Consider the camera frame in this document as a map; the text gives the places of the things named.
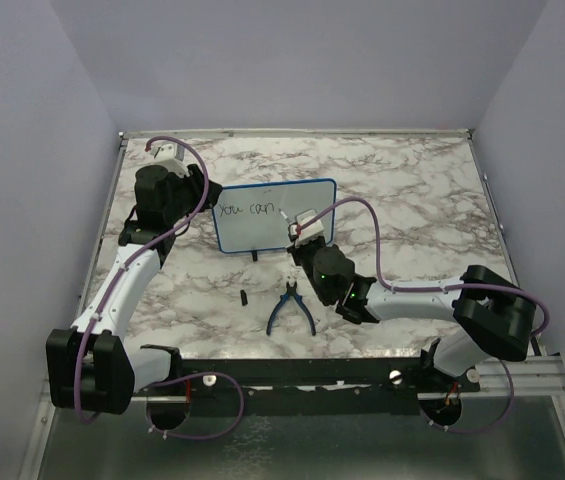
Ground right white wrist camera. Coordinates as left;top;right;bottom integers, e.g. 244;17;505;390
288;209;324;247

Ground purple cable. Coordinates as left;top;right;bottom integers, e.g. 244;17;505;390
299;198;551;434
74;134;211;424

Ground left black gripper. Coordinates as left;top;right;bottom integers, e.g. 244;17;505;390
165;163;224;224

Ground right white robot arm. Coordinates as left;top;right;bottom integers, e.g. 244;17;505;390
287;240;539;391

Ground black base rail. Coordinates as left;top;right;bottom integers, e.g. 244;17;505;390
126;354;483;419

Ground white whiteboard marker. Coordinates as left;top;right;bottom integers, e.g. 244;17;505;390
279;210;293;225

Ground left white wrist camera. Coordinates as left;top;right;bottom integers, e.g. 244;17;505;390
149;142;189;178

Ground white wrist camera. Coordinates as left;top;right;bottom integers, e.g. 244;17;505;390
149;142;189;178
288;209;324;247

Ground black marker cap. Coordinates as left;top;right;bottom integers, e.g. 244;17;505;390
240;289;248;306

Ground blue framed whiteboard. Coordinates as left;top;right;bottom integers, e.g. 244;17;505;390
213;178;337;254

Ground blue handled pliers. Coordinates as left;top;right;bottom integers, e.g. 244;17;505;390
266;280;318;337

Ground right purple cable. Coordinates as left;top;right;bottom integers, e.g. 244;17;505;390
299;198;551;434

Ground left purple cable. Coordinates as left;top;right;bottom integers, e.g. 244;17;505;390
74;134;211;424

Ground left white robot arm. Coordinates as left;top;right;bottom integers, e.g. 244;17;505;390
46;164;222;415

